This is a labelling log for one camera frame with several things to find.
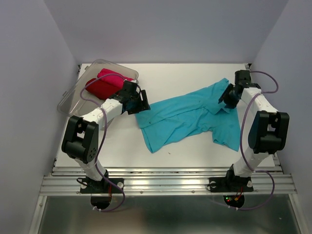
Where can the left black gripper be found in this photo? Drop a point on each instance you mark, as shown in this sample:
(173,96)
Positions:
(139,108)

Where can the turquoise t shirt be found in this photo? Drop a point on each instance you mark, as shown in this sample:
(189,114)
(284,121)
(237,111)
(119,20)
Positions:
(172,120)

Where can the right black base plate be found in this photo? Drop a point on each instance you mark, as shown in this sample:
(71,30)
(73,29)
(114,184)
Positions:
(230,183)

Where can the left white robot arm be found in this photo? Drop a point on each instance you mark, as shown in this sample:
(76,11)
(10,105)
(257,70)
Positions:
(81,138)

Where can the aluminium mounting rail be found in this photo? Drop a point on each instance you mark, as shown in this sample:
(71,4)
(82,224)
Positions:
(164,181)

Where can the clear plastic bin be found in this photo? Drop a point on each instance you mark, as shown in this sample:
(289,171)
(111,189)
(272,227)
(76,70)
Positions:
(76,101)

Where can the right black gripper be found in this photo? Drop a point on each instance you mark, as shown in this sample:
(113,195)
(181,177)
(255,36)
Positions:
(230,104)

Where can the pink rolled shirt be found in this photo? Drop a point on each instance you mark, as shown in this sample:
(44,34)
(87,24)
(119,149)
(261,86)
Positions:
(113,74)

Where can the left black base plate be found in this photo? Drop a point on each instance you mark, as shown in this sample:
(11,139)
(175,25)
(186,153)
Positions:
(89,186)

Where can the dark red rolled shirt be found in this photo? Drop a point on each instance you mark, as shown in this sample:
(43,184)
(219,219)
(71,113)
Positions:
(104,87)

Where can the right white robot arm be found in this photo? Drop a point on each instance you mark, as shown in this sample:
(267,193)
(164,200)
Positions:
(268,132)

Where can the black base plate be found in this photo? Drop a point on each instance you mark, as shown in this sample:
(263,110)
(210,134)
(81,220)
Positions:
(89,186)
(230,183)

